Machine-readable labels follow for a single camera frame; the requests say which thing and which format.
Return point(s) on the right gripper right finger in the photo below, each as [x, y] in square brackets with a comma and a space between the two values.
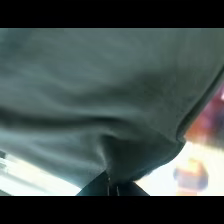
[130, 190]

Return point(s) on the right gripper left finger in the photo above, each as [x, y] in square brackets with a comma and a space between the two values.
[96, 187]

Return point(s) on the grey-green T-shirt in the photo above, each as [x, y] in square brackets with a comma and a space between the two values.
[100, 86]

